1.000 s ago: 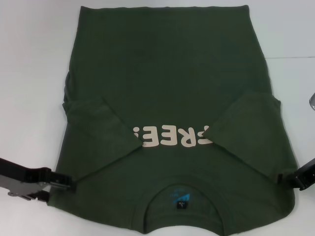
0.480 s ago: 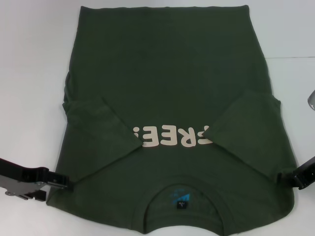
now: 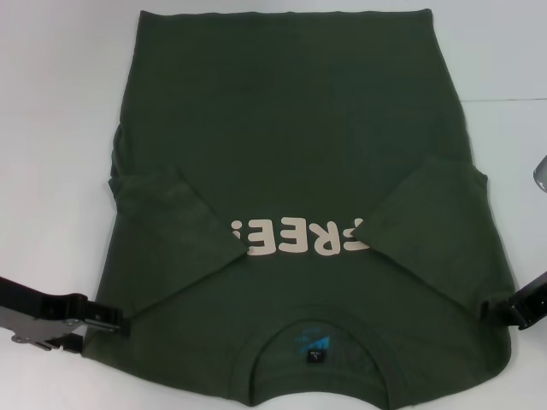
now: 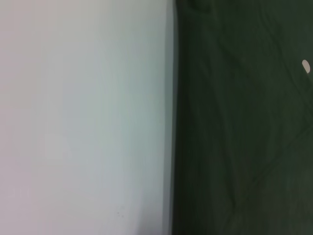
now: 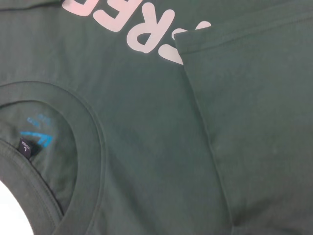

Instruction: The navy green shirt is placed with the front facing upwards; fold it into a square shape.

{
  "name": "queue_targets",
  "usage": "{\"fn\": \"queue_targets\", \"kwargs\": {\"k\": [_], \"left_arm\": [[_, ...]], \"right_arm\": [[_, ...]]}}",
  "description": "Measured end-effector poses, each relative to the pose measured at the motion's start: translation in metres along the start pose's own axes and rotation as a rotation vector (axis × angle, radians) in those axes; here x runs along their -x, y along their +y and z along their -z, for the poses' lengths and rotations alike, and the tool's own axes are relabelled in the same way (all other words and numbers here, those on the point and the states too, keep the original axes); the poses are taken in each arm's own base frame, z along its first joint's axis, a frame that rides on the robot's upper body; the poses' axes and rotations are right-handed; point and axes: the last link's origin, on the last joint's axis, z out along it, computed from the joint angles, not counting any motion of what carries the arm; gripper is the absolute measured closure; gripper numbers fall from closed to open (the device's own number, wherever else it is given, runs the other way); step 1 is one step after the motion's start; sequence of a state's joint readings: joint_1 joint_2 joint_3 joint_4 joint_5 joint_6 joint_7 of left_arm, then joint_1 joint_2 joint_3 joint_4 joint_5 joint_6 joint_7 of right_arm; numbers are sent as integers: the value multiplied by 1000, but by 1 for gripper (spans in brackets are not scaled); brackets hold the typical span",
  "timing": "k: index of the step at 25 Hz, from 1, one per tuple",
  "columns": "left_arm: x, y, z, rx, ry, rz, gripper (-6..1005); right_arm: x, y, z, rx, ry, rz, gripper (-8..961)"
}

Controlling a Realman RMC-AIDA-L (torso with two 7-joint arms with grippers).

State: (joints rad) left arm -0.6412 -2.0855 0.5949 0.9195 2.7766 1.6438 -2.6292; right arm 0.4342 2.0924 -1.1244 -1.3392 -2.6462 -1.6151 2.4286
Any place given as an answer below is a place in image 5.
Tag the dark green FREE t-shirt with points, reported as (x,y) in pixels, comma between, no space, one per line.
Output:
(156,122)

